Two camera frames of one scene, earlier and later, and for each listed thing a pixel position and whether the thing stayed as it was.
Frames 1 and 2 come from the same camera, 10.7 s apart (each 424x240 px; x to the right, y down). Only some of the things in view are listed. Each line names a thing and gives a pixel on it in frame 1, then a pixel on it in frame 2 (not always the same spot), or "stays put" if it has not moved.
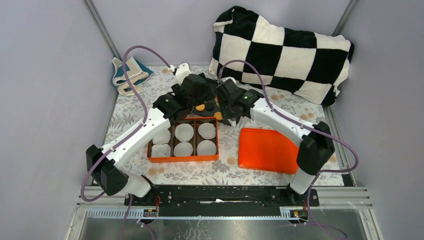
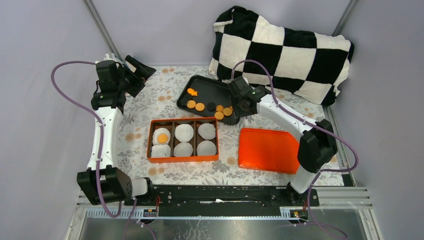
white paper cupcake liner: (207, 130) stays put
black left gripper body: (205, 95) to (122, 84)
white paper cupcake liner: (183, 149) stays put
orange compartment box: (186, 139) stays put
